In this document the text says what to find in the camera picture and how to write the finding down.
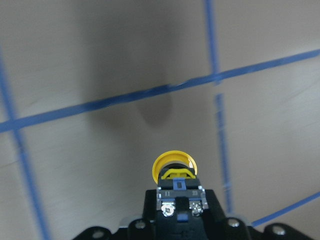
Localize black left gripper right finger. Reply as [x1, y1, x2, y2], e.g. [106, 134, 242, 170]
[189, 189, 250, 240]

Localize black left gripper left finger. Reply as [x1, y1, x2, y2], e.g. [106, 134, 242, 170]
[127, 189, 175, 240]

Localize yellow push button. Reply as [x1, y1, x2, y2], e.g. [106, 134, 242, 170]
[151, 150, 209, 223]

